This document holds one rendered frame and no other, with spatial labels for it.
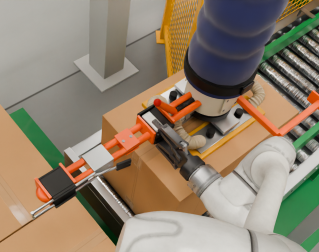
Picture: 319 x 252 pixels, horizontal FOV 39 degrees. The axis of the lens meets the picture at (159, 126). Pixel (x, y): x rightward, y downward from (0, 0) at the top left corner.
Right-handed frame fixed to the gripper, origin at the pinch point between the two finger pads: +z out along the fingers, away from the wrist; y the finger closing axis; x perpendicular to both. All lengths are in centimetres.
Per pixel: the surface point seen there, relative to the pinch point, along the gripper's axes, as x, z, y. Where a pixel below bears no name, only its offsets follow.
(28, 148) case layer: -21, 45, 54
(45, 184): -36.5, 1.4, -2.5
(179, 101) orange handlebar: 12.8, 1.3, -1.0
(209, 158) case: 13.8, -15.8, 12.6
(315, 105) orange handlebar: 49, -27, -1
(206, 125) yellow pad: 20.8, -6.5, 10.4
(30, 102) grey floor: 11, 102, 109
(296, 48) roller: 127, 15, 55
